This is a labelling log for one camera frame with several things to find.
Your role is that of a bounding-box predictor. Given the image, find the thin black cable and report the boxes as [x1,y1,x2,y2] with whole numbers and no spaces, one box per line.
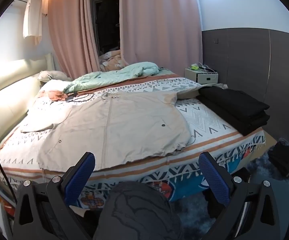
[66,92,95,103]

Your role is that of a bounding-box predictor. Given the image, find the person's leg in dark pants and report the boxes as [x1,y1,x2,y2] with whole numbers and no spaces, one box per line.
[84,181,185,240]

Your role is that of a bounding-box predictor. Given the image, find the pink curtain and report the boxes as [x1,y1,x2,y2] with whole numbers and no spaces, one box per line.
[119,0,203,74]
[47,0,101,80]

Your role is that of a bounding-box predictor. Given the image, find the peach printed blanket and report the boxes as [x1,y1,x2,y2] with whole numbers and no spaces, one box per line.
[98,49,130,72]

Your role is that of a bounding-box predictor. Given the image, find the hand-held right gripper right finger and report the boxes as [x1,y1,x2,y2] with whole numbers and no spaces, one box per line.
[198,151,289,240]

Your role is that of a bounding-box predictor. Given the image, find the orange cloth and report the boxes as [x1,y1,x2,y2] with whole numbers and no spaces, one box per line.
[41,90,67,102]

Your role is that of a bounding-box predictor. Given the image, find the dark hanging garment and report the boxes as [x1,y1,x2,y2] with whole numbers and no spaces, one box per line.
[101,0,120,28]

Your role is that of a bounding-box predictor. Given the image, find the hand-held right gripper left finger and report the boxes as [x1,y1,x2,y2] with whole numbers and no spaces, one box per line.
[13,152,96,240]

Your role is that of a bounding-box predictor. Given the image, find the white hanging garment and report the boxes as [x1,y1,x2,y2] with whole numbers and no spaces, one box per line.
[22,0,44,46]

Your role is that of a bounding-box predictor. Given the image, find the white nightstand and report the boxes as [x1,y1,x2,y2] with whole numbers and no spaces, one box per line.
[185,67,219,85]

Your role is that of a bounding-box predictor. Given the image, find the beige jacket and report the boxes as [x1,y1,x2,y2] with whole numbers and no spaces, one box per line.
[21,90,192,172]

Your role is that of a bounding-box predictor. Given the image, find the grey pillow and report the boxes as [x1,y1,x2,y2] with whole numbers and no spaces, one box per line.
[38,70,72,83]

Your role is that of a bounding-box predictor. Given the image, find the cardboard floor mat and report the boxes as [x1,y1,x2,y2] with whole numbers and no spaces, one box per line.
[250,127,280,163]

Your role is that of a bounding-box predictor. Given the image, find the bed with patterned sheet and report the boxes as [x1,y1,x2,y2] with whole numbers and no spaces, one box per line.
[0,74,267,209]

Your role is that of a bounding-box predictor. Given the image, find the beige padded headboard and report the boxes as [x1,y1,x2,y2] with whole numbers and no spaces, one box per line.
[0,52,55,153]

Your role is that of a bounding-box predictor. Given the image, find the black folded clothes stack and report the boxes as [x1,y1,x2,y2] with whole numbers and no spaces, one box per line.
[196,86,270,137]

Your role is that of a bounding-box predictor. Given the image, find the mint green duvet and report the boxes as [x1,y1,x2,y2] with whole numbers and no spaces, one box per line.
[63,62,160,94]

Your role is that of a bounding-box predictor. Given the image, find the dark clothing on floor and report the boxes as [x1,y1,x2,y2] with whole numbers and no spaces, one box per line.
[268,140,289,177]

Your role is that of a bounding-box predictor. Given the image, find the white cables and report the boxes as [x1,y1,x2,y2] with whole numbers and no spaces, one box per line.
[197,62,215,74]

